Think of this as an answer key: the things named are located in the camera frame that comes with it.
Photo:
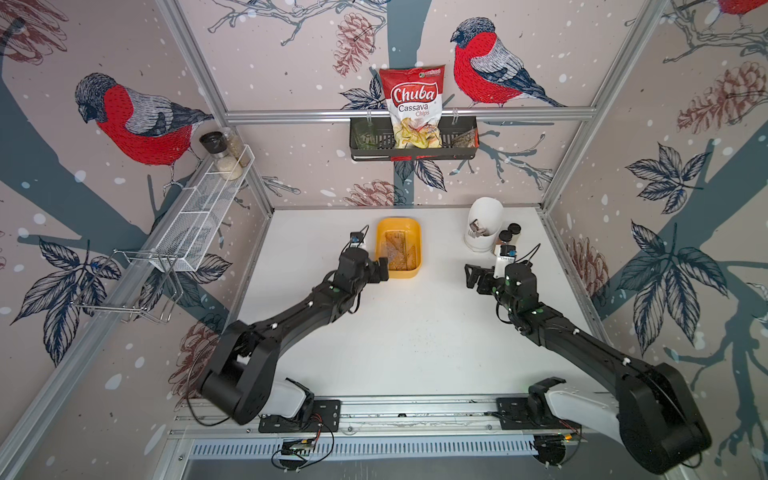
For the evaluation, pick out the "pink triangle set square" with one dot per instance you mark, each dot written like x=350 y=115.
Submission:
x=407 y=258

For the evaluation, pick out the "white wire shelf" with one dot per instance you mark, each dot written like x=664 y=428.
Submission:
x=204 y=202

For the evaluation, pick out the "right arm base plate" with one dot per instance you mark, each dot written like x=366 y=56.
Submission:
x=526 y=413

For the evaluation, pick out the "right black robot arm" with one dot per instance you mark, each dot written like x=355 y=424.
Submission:
x=646 y=408

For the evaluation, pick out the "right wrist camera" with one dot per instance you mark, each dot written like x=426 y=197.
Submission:
x=505 y=254

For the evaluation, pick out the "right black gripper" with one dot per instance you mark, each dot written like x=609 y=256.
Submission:
x=487 y=277

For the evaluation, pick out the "red Chuba chips bag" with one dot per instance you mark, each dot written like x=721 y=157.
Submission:
x=413 y=99

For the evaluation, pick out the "yellow plastic storage box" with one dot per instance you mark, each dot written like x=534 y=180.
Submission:
x=412 y=228

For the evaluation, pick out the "brown spice jar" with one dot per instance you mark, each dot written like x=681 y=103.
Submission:
x=504 y=237

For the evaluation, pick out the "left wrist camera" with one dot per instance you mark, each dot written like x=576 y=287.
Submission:
x=357 y=239

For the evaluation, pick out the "glass spice jar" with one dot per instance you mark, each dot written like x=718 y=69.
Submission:
x=235 y=145

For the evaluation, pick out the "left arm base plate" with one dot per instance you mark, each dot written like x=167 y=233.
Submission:
x=312 y=416

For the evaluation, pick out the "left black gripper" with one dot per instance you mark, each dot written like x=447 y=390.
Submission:
x=372 y=271

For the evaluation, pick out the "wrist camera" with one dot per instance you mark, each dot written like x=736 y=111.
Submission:
x=505 y=254
x=357 y=239

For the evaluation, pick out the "black lid grinder jar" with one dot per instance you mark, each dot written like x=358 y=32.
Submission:
x=215 y=144

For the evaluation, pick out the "wire cup hanger rack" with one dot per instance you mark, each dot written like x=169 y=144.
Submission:
x=125 y=300

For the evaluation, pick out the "black hanging basket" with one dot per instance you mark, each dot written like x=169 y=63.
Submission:
x=377 y=139

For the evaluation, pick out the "white utensil holder cup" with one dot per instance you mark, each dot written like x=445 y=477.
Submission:
x=489 y=211

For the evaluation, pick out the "metal clips in cup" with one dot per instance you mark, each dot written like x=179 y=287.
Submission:
x=477 y=229

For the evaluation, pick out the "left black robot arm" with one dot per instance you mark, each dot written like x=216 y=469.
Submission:
x=239 y=377

